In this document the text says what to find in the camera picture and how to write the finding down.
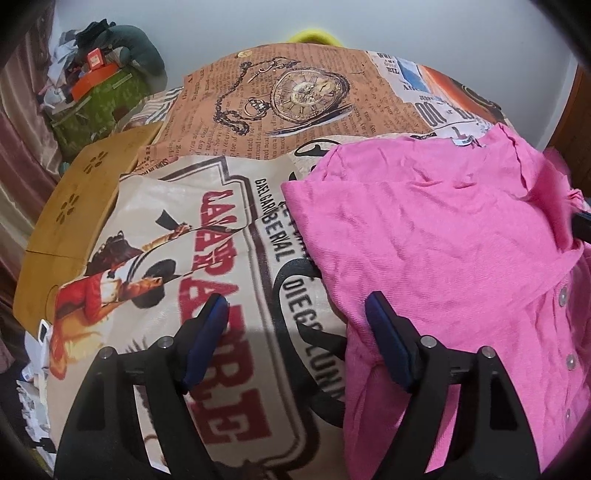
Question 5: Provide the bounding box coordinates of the wooden lap desk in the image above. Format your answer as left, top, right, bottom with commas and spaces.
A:
13, 122, 162, 335

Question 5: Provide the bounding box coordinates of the grey plush toy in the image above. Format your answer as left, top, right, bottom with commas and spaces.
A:
107, 25, 164, 77

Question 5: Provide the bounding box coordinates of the yellow foam arch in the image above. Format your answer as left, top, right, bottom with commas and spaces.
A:
287, 28, 342, 47

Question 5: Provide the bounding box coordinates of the striped red beige curtain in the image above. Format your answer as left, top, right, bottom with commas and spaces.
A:
1, 1, 62, 308

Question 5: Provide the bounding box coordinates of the pink polo shirt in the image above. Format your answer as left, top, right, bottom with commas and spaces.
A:
281, 124, 590, 479

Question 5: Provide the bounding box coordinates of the orange box on bin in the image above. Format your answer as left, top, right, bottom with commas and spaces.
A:
71, 63, 119, 101

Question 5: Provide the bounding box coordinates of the green storage bin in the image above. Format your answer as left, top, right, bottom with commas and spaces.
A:
47, 68, 150, 161

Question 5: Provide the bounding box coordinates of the printed collage bedsheet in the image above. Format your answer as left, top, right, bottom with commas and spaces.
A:
47, 44, 505, 479

